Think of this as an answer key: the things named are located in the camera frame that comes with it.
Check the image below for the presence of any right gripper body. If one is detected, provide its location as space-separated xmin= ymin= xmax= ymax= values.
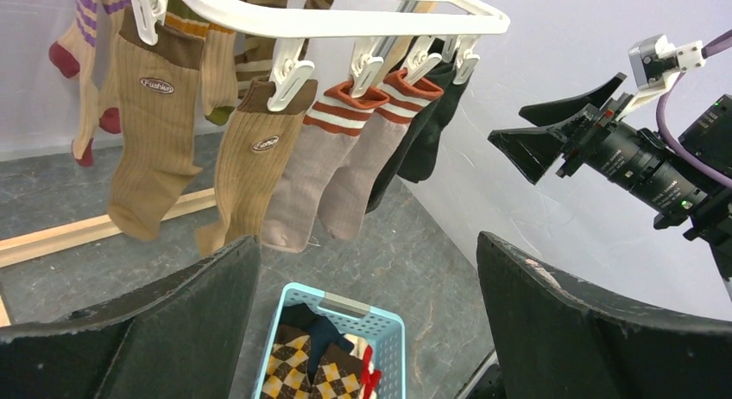
xmin=556 ymin=93 xmax=727 ymax=231

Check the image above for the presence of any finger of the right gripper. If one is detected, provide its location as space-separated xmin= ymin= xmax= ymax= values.
xmin=488 ymin=119 xmax=590 ymax=185
xmin=519 ymin=73 xmax=627 ymax=127

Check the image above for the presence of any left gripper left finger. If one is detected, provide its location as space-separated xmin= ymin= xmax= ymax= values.
xmin=1 ymin=237 xmax=261 ymax=398

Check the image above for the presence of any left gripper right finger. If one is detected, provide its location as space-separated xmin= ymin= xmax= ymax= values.
xmin=476 ymin=231 xmax=731 ymax=398

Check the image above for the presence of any black sock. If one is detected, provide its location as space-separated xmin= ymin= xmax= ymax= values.
xmin=397 ymin=62 xmax=468 ymax=183
xmin=364 ymin=60 xmax=458 ymax=214

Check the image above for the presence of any beige pink sock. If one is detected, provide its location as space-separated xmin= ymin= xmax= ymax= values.
xmin=318 ymin=70 xmax=444 ymax=240

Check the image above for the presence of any red white striped sock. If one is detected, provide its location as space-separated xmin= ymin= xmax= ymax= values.
xmin=260 ymin=82 xmax=389 ymax=253

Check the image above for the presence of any tan ribbed sock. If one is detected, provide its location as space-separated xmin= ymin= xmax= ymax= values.
xmin=195 ymin=77 xmax=318 ymax=257
xmin=107 ymin=8 xmax=204 ymax=241

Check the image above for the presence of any brown striped sock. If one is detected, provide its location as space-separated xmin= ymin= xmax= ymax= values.
xmin=233 ymin=0 xmax=337 ymax=100

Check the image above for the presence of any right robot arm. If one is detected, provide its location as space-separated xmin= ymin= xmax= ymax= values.
xmin=488 ymin=73 xmax=731 ymax=281

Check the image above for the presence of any wooden hanger stand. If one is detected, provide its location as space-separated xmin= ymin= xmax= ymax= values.
xmin=0 ymin=187 xmax=218 ymax=329

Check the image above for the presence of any navy blue sock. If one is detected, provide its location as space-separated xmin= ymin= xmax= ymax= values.
xmin=279 ymin=303 xmax=352 ymax=383

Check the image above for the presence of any brown yellow checked sock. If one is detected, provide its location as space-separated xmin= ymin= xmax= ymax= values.
xmin=257 ymin=325 xmax=365 ymax=399

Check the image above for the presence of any light blue laundry basket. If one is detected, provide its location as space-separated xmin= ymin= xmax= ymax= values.
xmin=251 ymin=282 xmax=407 ymax=398

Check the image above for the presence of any red santa sock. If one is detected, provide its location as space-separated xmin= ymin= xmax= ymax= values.
xmin=344 ymin=334 xmax=382 ymax=399

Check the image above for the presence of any green striped tan sock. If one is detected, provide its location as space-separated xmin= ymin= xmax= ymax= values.
xmin=200 ymin=22 xmax=238 ymax=126

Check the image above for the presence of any red purple striped sock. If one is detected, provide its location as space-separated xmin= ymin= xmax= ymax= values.
xmin=48 ymin=0 xmax=99 ymax=167

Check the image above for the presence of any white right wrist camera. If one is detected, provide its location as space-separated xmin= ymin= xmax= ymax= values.
xmin=618 ymin=35 xmax=706 ymax=118

